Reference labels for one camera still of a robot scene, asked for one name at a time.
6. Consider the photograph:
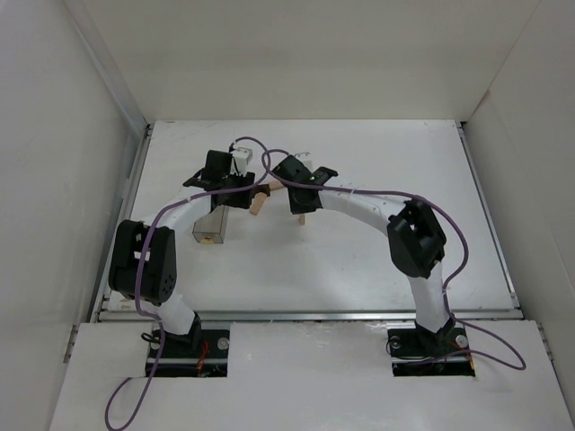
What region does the dark brown arch block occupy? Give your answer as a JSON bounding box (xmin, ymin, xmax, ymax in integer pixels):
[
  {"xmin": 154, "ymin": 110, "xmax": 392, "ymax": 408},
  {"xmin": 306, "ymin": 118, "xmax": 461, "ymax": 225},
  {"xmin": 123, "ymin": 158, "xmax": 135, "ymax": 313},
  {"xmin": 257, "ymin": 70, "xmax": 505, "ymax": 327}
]
[{"xmin": 251, "ymin": 183, "xmax": 271, "ymax": 198}]

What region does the clear plastic container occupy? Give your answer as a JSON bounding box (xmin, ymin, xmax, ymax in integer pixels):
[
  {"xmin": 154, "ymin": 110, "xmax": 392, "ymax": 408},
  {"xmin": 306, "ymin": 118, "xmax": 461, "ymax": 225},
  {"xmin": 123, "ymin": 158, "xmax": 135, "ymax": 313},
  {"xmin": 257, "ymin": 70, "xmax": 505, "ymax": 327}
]
[{"xmin": 192, "ymin": 206, "xmax": 229, "ymax": 244}]

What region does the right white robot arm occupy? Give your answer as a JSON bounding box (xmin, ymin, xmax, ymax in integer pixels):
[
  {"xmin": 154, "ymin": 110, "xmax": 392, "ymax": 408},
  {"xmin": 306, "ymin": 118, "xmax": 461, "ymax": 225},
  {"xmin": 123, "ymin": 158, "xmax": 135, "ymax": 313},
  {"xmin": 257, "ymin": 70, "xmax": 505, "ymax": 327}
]
[{"xmin": 272, "ymin": 155, "xmax": 455, "ymax": 357}]

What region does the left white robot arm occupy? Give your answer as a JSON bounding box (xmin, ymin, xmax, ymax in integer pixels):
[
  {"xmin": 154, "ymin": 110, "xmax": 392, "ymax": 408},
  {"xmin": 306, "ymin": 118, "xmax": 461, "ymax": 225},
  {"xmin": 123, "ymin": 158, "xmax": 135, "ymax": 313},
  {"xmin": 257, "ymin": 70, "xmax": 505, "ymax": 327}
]
[{"xmin": 109, "ymin": 147, "xmax": 255, "ymax": 349}]

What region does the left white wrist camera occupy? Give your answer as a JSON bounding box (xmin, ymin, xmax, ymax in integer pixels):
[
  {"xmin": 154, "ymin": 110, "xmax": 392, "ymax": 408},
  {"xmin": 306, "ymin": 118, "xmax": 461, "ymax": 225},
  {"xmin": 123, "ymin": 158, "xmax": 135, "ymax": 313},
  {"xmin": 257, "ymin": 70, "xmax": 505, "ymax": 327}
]
[{"xmin": 230, "ymin": 147, "xmax": 253, "ymax": 176}]

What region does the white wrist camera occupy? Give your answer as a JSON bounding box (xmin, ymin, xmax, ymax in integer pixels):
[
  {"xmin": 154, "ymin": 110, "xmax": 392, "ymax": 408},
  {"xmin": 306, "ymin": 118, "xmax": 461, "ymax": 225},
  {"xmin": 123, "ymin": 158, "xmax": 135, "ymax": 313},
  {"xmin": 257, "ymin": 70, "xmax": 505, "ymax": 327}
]
[
  {"xmin": 230, "ymin": 147, "xmax": 253, "ymax": 176},
  {"xmin": 295, "ymin": 152, "xmax": 313, "ymax": 172}
]

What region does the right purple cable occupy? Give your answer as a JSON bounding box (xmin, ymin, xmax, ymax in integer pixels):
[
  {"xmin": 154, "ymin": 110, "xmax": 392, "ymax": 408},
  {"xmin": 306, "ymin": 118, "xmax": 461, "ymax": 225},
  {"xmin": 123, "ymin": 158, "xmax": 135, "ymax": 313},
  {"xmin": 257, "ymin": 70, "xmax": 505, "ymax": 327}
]
[{"xmin": 261, "ymin": 149, "xmax": 526, "ymax": 372}]

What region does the purple cable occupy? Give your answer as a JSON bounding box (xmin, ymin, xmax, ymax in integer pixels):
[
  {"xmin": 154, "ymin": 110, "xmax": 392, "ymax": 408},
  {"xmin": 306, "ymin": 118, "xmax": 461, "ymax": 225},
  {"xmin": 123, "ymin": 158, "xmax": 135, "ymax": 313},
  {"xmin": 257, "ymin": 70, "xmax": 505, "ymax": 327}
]
[
  {"xmin": 261, "ymin": 149, "xmax": 526, "ymax": 372},
  {"xmin": 103, "ymin": 136, "xmax": 270, "ymax": 427}
]

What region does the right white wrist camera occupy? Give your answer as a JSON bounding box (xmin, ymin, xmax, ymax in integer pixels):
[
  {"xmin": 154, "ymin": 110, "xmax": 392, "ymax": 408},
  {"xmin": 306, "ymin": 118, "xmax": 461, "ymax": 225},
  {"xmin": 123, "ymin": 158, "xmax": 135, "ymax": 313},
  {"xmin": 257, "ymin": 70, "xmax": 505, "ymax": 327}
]
[{"xmin": 295, "ymin": 152, "xmax": 313, "ymax": 172}]

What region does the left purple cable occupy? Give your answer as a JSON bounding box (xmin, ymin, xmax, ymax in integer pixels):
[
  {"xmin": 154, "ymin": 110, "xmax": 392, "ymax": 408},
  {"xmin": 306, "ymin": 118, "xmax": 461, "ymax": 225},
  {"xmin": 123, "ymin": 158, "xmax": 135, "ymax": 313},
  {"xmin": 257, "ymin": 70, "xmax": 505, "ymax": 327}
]
[{"xmin": 103, "ymin": 136, "xmax": 270, "ymax": 427}]

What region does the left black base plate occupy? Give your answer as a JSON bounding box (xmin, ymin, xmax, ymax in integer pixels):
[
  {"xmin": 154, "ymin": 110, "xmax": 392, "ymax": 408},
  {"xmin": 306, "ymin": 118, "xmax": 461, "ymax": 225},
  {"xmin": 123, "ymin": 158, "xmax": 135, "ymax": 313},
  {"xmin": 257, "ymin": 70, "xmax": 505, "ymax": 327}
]
[{"xmin": 154, "ymin": 329, "xmax": 230, "ymax": 378}]

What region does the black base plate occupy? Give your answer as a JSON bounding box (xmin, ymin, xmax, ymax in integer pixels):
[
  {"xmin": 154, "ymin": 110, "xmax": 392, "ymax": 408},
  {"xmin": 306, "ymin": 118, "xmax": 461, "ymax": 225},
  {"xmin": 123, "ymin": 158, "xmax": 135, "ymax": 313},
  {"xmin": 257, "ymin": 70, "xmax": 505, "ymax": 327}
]
[
  {"xmin": 154, "ymin": 329, "xmax": 230, "ymax": 378},
  {"xmin": 385, "ymin": 326, "xmax": 475, "ymax": 377}
]

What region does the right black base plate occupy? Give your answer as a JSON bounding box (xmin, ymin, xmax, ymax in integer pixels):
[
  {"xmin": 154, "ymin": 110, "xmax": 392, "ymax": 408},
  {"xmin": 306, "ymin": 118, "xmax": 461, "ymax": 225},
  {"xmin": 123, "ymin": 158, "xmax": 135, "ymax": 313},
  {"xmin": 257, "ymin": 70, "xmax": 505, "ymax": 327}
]
[{"xmin": 385, "ymin": 326, "xmax": 475, "ymax": 377}]

